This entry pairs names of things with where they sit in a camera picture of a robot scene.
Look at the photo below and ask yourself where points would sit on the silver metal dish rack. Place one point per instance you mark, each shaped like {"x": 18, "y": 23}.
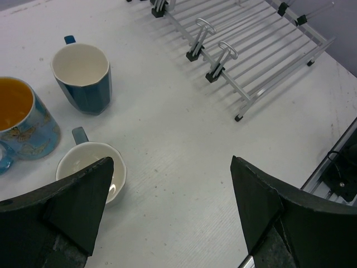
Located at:
{"x": 251, "y": 46}

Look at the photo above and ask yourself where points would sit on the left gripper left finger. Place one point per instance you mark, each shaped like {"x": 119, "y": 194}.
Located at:
{"x": 53, "y": 226}

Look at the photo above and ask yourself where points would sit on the light blue butterfly mug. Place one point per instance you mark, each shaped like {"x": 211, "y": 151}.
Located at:
{"x": 28, "y": 130}

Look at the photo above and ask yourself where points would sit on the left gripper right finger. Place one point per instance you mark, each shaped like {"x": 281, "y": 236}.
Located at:
{"x": 284, "y": 226}

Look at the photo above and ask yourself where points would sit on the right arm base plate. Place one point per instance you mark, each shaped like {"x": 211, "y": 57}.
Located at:
{"x": 340, "y": 174}

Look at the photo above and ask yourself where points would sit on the dark blue faceted mug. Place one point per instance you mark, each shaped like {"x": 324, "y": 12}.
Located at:
{"x": 83, "y": 72}

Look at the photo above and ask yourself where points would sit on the aluminium mounting rail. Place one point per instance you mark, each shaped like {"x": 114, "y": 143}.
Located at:
{"x": 315, "y": 184}

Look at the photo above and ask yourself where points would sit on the dark teal mug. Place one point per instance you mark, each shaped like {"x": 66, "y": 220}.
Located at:
{"x": 102, "y": 159}

